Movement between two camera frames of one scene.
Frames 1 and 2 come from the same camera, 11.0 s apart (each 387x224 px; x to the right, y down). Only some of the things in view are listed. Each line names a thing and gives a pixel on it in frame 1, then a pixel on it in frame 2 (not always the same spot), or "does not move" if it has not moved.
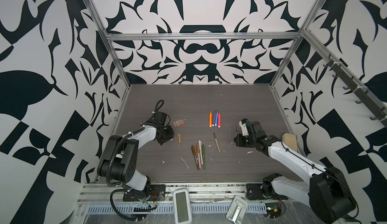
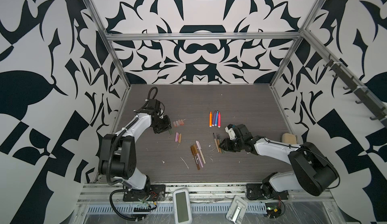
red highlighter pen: [219, 119] does not move
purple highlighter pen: [214, 118] does not move
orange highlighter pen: [210, 119] does not move
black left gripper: [171, 133] -> [167, 125]
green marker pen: [203, 156] -> [222, 151]
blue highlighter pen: [215, 123] does not move
